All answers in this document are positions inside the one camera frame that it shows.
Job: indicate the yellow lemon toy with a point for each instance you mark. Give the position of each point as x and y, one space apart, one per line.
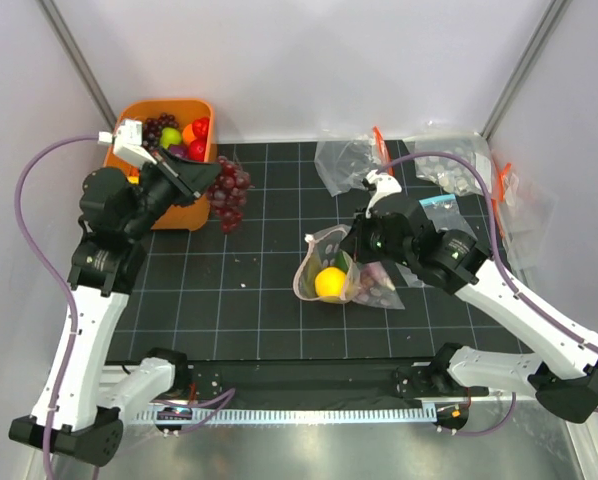
330 282

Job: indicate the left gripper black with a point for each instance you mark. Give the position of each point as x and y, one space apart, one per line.
193 176

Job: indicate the orange plastic fruit bin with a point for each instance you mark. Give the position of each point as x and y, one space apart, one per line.
186 111

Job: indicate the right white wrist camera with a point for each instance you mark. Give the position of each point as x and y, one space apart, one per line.
380 185

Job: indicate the white slotted cable duct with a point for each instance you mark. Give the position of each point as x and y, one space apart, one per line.
161 417

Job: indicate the yellow pear toy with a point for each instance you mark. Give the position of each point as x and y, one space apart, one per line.
170 136

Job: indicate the orange zip bag at right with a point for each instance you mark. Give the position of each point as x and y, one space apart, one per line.
524 210

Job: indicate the orange zip clear bag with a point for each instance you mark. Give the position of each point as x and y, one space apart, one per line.
343 163

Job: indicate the red apple toy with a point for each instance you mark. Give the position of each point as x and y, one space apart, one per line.
197 150

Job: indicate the small dark grape bunch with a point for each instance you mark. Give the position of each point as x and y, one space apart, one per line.
152 129

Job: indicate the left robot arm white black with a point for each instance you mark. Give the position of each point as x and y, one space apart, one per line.
72 418

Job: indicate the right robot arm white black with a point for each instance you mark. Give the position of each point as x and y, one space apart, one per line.
561 371

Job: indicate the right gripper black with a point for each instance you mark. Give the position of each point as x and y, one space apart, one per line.
354 243

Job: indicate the black grid mat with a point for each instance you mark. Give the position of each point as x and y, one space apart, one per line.
217 296

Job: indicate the red bell pepper toy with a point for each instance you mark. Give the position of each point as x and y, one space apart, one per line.
201 126

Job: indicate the pink zip dotted bag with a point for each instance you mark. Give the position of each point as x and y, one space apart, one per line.
323 251

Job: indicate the large dark grape bunch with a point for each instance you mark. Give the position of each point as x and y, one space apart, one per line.
228 194

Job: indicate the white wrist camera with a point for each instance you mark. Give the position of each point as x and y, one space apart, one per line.
127 143
380 185

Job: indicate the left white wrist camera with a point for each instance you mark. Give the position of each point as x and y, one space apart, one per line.
127 143

